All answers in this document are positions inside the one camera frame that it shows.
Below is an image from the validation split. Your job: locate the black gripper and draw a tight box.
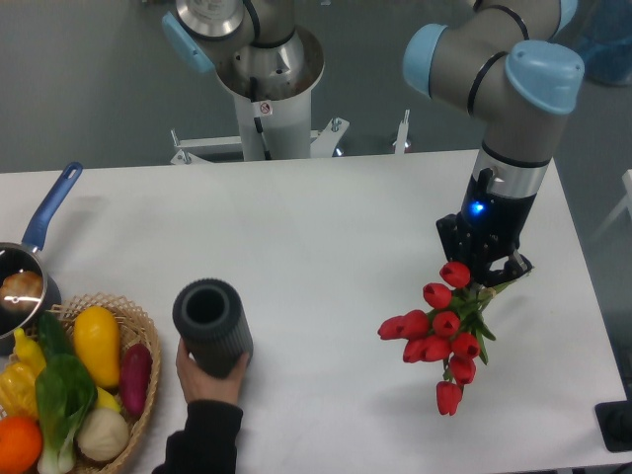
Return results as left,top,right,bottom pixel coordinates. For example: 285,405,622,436
435,168,535,287

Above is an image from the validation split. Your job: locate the red tulip bouquet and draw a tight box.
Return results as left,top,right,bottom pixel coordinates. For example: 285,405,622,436
377,262,511,416

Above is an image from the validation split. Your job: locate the dark grey ribbed vase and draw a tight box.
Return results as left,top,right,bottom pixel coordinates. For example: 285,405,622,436
172,278,254,379

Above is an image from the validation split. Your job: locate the black sleeved forearm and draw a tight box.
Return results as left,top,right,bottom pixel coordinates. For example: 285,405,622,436
153,400,243,474

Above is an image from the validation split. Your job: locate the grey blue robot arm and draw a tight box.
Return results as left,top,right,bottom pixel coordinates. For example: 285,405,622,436
403,1,585,288

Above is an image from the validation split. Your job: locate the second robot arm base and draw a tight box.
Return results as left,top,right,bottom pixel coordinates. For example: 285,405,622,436
162,0,324,102

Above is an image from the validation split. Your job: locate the person's hand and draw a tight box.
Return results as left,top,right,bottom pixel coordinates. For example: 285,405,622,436
176,340,250,406

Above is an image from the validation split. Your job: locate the black device at edge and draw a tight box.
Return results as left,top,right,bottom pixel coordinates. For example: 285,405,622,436
594,401,631,452

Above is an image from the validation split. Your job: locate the woven wicker basket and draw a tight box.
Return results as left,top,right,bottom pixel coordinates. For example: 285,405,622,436
52,293,161,473

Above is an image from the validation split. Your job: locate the purple eggplant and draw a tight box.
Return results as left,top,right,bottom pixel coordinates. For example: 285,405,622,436
118,344,152,418

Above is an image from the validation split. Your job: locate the white garlic bulb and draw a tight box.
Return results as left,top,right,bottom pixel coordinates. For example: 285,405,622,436
77,408,130,462

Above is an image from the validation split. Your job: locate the green bok choy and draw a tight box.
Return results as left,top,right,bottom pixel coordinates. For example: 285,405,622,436
35,353,99,474

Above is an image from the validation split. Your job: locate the brown bread roll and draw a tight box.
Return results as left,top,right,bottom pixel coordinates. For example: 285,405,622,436
1,271,43,314

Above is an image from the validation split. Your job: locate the small yellow squash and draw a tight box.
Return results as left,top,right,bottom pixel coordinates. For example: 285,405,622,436
13,328,46,376

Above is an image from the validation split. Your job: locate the yellow bell pepper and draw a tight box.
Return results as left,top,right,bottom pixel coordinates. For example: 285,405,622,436
1,362,39,421

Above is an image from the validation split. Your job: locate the orange fruit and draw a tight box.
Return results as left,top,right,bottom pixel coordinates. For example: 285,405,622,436
1,416,42,473

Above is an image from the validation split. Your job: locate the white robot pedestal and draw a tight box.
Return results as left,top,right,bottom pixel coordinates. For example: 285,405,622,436
171,92,350,165

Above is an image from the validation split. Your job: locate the blue handled saucepan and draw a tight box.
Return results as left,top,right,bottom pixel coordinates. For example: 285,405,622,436
1,162,83,356

